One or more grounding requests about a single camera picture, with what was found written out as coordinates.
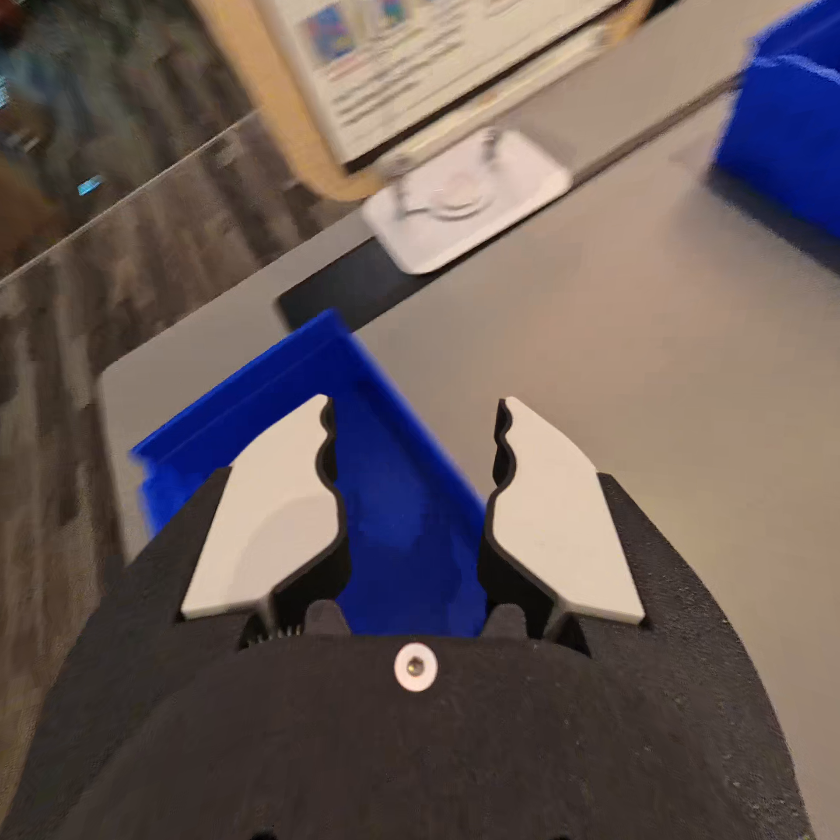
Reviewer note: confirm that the wooden instruction sign board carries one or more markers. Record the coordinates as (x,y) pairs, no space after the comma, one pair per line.
(394,66)

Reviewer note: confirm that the white sign stand base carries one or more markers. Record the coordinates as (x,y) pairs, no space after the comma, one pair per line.
(460,236)

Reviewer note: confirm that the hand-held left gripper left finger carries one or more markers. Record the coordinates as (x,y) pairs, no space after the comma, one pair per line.
(263,525)

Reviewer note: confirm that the blue plastic bin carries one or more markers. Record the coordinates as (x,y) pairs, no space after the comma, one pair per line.
(788,131)
(407,525)

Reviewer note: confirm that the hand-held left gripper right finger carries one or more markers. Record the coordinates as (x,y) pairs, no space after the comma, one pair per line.
(565,525)

